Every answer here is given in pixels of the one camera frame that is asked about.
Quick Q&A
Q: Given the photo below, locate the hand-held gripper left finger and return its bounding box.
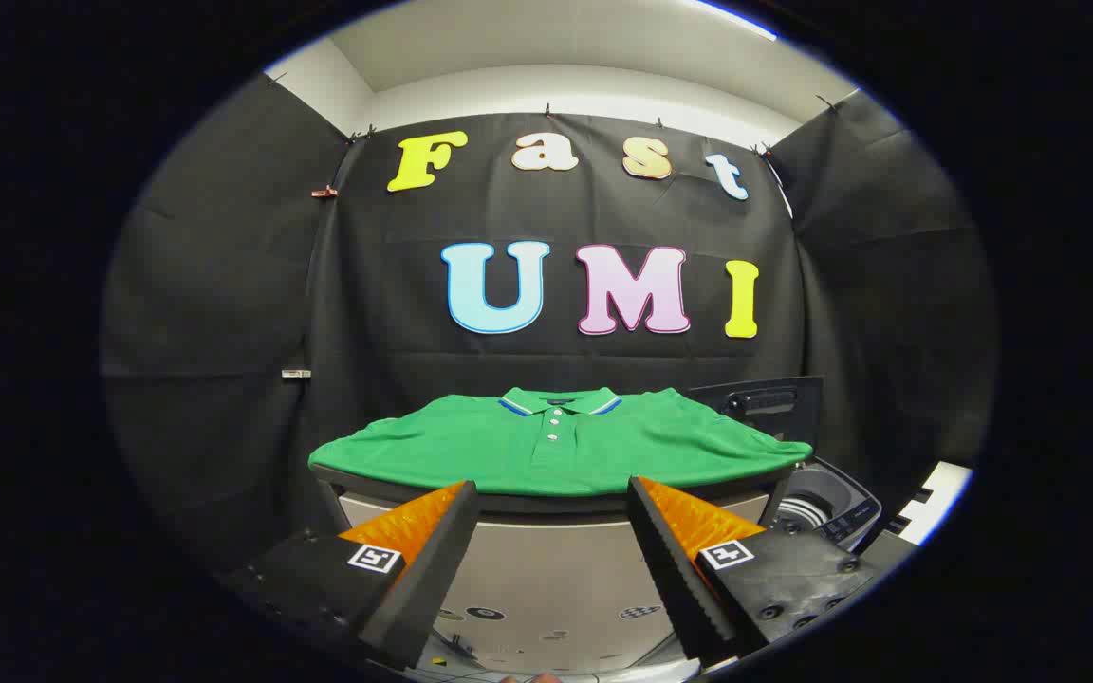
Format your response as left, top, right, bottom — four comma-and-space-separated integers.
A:
224, 479, 481, 672

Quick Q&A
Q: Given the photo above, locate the dark washing machine lid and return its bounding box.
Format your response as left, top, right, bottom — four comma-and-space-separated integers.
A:
684, 376, 824, 447

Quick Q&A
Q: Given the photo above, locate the grey washing machine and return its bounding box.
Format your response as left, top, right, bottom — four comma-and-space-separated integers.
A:
763, 455, 885, 554

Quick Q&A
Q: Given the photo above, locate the green polo shirt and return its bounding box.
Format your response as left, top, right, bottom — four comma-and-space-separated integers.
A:
307, 386, 814, 497

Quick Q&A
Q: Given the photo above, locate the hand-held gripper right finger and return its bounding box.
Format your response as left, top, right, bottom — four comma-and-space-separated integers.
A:
626, 475, 880, 670

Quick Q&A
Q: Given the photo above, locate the white panel with black marks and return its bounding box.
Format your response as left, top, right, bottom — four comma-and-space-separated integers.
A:
888, 462, 973, 546

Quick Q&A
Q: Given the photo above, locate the black backdrop cloth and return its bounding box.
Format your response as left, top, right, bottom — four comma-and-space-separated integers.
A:
101, 71, 998, 570

